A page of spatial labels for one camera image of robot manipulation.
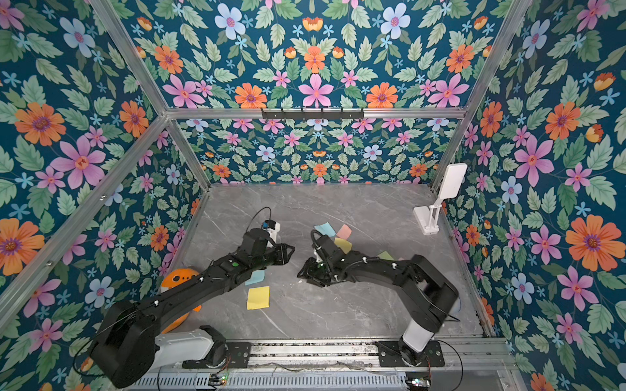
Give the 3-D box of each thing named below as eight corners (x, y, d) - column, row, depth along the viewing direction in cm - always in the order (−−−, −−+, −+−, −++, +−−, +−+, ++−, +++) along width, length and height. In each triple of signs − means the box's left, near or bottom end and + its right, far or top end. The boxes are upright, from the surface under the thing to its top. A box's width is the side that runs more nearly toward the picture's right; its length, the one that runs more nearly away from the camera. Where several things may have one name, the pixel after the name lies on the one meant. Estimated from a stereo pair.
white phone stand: (420, 234, 104) (451, 175, 77) (417, 222, 108) (445, 163, 81) (437, 234, 104) (473, 175, 77) (433, 222, 108) (467, 163, 81)
